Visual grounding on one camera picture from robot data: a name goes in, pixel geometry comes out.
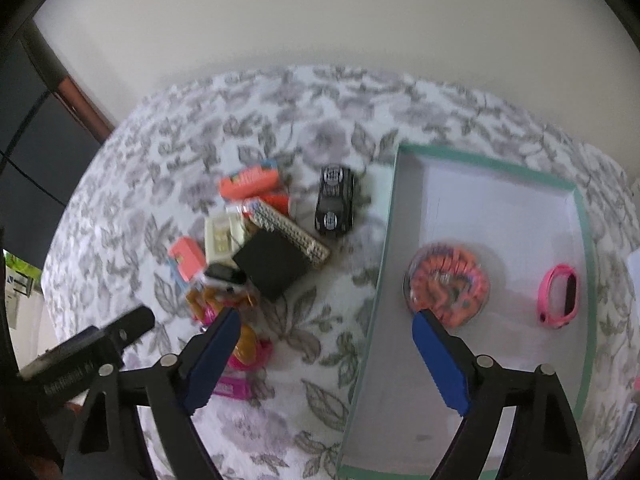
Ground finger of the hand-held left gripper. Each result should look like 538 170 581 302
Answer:
97 306 157 358

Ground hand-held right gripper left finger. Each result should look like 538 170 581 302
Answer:
62 306 243 480

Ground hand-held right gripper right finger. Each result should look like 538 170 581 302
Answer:
411 309 588 480

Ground orange toy figure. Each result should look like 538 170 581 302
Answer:
186 280 262 367

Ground round clear container orange beads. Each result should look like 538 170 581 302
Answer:
403 241 492 330

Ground coral and blue hair clip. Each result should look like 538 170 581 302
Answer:
168 236 209 286

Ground small black box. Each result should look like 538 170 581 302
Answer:
232 231 312 304

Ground cream rectangular hair clip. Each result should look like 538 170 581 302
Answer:
204 209 253 262

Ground green-rimmed white cardboard box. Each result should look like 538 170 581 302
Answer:
336 143 598 480

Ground green paper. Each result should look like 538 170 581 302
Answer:
4 252 42 281

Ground pink wristband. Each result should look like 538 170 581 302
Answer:
536 263 581 331

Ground floral printed blanket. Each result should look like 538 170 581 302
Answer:
42 65 640 480

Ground gold black patterned lighter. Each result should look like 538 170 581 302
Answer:
246 199 332 267

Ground small red bottle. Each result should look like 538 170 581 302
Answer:
257 191 292 220

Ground dark wooden furniture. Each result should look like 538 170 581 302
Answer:
0 22 118 267

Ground black toy car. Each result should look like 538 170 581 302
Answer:
314 164 359 237

